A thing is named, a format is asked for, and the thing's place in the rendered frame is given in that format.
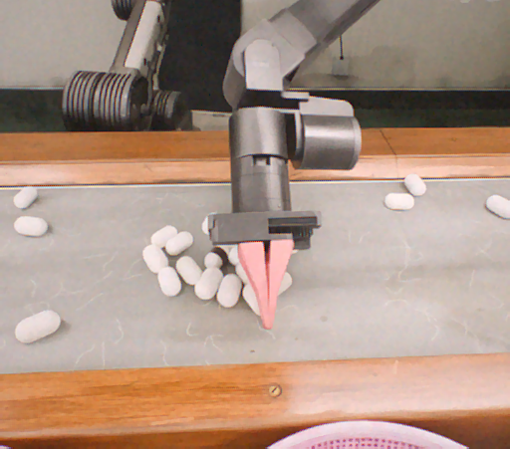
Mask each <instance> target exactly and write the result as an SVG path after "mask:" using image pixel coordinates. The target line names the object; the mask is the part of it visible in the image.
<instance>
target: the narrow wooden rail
mask: <svg viewBox="0 0 510 449"><path fill-rule="evenodd" d="M346 421H379V422H388V423H395V424H400V425H405V426H410V427H414V428H417V429H422V430H425V431H428V432H431V433H434V434H437V435H440V436H442V437H445V438H447V439H450V441H452V442H455V443H458V444H460V445H462V446H464V447H466V448H468V449H510V352H495V353H471V354H446V355H423V356H398V357H373V358H349V359H325V360H300V361H276V362H252V363H227V364H203V365H179V366H155V367H130V368H106V369H81V371H57V372H33V373H8V374H0V446H2V447H6V448H9V449H267V448H269V447H270V446H272V445H274V444H276V443H278V442H280V440H282V439H284V438H286V437H288V436H291V435H293V434H295V433H298V432H300V431H303V430H306V429H309V428H313V427H317V426H321V425H326V424H331V423H337V422H346Z"/></svg>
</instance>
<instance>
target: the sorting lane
mask: <svg viewBox="0 0 510 449"><path fill-rule="evenodd" d="M422 181H423V182H424V183H425V185H426V190H425V193H424V194H423V195H421V196H413V195H411V194H410V192H409V190H408V189H407V187H406V186H405V184H404V180H360V181H305V182H290V192H291V206H292V211H307V210H320V211H321V215H322V226H321V228H320V229H314V235H313V236H312V238H310V244H312V247H310V248H309V249H306V250H298V251H297V252H296V253H294V254H291V256H290V259H289V262H288V266H287V269H286V273H288V274H289V275H290V276H291V278H292V284H291V286H290V287H289V288H288V289H287V290H285V291H284V292H283V293H281V294H280V295H279V296H278V300H277V307H276V314H274V320H273V327H272V328H271V329H264V328H263V324H262V320H261V316H259V315H257V314H255V312H254V311H253V310H252V308H251V307H250V305H249V304H248V303H247V302H246V300H245V299H244V295H243V291H244V288H245V286H246V285H245V284H244V283H243V281H242V289H241V292H240V296H238V300H237V302H236V304H235V305H234V306H232V307H229V308H226V307H223V306H221V305H220V304H219V302H218V299H217V294H218V291H219V289H218V290H217V292H216V293H215V295H214V296H213V297H212V299H210V300H200V299H199V297H198V296H197V295H196V294H195V290H194V287H195V284H194V285H190V284H188V283H186V282H185V281H184V279H183V278H182V276H181V275H180V274H179V273H178V271H177V269H176V265H177V261H178V260H179V259H180V258H181V257H183V256H188V257H191V258H192V259H193V260H194V261H195V264H196V265H197V266H198V267H199V268H200V270H201V272H202V273H204V272H205V271H206V270H207V269H208V268H207V267H206V266H205V257H206V256H207V254H208V253H209V252H210V250H211V249H212V248H213V247H215V246H212V241H210V239H209V235H208V234H206V233H205V232H204V231H202V223H204V221H205V219H206V218H207V216H208V214H210V213H213V212H215V213H231V211H232V210H231V183H196V184H143V185H88V186H34V187H35V188H36V189H37V192H38V196H37V198H36V199H35V200H34V201H33V202H32V203H31V204H30V205H29V206H28V207H27V208H18V207H17V206H15V204H14V197H15V196H16V195H17V194H18V193H19V192H20V190H21V189H23V188H24V187H0V374H8V373H33V372H57V371H81V369H106V368H130V367H155V366H179V365H203V364H227V363H252V362H276V361H300V360H325V359H349V358H373V357H398V356H423V355H446V354H471V353H495V352H510V218H503V217H502V216H500V215H498V214H496V213H495V212H493V211H491V210H489V209H488V208H487V207H486V200H487V199H488V198H489V197H491V196H495V195H497V196H500V197H502V198H504V199H506V200H508V201H509V202H510V178H468V179H422ZM393 193H394V194H407V195H410V196H411V197H412V199H413V206H412V207H411V208H410V209H408V210H402V209H390V208H388V207H387V206H386V204H385V199H386V197H387V196H388V195H390V194H393ZM21 216H30V217H37V218H42V219H44V220H45V221H46V223H47V225H48V229H47V232H46V233H45V234H44V235H42V236H39V237H35V236H29V235H21V234H19V233H17V232H16V231H15V228H14V223H15V221H16V219H17V218H19V217H21ZM166 225H172V226H174V228H175V229H176V230H177V235H178V234H179V233H181V232H188V233H189V234H191V236H192V238H193V242H192V244H191V246H190V247H188V248H186V249H185V250H183V251H182V252H181V253H179V254H178V255H171V254H169V253H168V252H166V250H165V246H164V247H162V248H160V249H161V251H162V252H163V254H164V255H165V257H166V258H168V267H169V268H172V269H174V270H175V271H176V273H177V275H178V278H179V281H180V284H181V288H180V291H179V292H178V293H177V294H176V295H174V296H169V295H166V294H164V293H163V291H162V290H161V287H160V284H159V281H158V277H157V276H158V273H154V272H152V271H151V270H150V269H149V267H148V266H147V264H146V261H145V259H144V257H143V250H144V249H145V247H147V246H148V245H152V243H151V237H152V235H153V234H154V233H156V232H158V231H159V230H161V229H162V228H164V226H166ZM44 311H53V312H55V313H57V314H58V316H60V318H61V323H60V326H59V327H57V329H56V330H55V331H53V332H52V333H50V334H48V335H47V336H45V337H42V338H40V339H38V340H35V341H33V342H30V343H24V342H20V341H18V340H17V339H16V337H15V329H16V326H17V325H18V324H19V323H20V322H21V321H23V320H25V319H28V318H30V317H32V316H35V315H37V314H39V313H42V312H44Z"/></svg>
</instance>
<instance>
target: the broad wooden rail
mask: <svg viewBox="0 0 510 449"><path fill-rule="evenodd" d="M288 164H289V177H290V182H305V181H360V180H404V179H405V178H406V177H407V176H408V175H409V174H416V175H417V176H419V177H420V178H421V179H468V178H510V127H470V128H387V129H361V151H360V157H359V160H358V163H357V165H356V166H355V168H354V169H353V170H351V171H335V170H295V169H294V168H293V166H292V164H291V161H290V160H289V158H288ZM196 183H231V182H230V154H229V130H220V131H139V132H51V133H0V187H26V186H33V187H34V186H88V185H143V184H196Z"/></svg>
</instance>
